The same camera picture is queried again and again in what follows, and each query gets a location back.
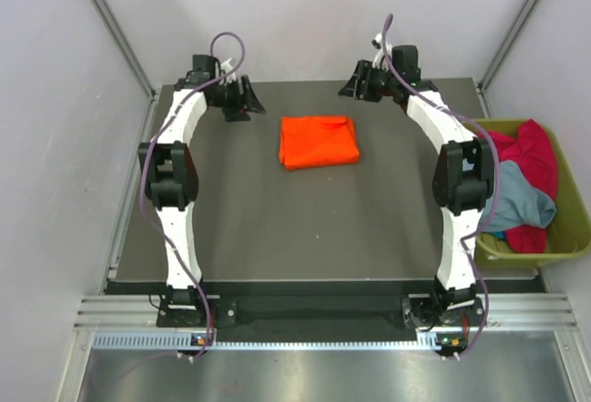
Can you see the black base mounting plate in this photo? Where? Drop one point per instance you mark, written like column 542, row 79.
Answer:
column 314, row 312

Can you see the crimson red t shirt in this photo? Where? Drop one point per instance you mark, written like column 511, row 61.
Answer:
column 532, row 150

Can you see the aluminium corner post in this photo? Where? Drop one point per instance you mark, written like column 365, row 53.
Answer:
column 524, row 13
column 114, row 29

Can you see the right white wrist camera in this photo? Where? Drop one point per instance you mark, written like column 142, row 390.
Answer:
column 383, row 49

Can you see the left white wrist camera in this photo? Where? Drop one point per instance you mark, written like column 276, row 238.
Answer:
column 228, row 71

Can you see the orange t shirt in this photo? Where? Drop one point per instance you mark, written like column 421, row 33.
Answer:
column 317, row 141

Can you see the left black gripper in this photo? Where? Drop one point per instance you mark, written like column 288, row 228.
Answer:
column 248, row 100

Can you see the olive green laundry basket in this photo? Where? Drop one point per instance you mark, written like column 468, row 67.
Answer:
column 568, row 235

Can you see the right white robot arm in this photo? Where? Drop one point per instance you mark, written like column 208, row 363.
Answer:
column 462, row 183

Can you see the left aluminium corner post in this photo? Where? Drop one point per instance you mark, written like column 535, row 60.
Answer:
column 114, row 29

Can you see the grey blue t shirt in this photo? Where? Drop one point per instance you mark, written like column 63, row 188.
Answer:
column 518, row 203

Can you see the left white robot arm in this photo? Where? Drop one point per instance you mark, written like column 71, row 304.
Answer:
column 170, row 183

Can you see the right aluminium corner post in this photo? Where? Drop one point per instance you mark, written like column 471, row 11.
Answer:
column 524, row 13

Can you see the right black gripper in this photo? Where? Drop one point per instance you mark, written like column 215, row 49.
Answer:
column 354, row 89

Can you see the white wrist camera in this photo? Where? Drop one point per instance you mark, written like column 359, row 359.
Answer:
column 228, row 71
column 383, row 49

